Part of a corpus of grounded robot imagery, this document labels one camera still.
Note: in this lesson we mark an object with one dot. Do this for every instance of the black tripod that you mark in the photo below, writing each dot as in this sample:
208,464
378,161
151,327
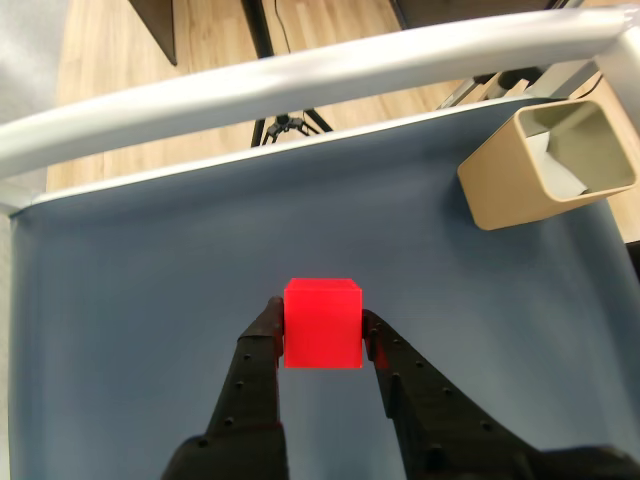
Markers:
287,125

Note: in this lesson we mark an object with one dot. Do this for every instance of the grey table mat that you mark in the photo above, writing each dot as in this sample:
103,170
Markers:
150,300

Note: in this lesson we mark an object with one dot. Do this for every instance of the beige plastic box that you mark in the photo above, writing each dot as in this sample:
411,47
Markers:
500,185

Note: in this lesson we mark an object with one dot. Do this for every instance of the white tubular frame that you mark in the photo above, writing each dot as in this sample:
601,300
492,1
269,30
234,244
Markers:
300,75

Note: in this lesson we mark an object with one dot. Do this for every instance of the red cube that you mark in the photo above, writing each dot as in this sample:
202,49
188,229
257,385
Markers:
322,325

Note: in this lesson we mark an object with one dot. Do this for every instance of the dark furniture panel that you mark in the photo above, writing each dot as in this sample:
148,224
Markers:
157,25

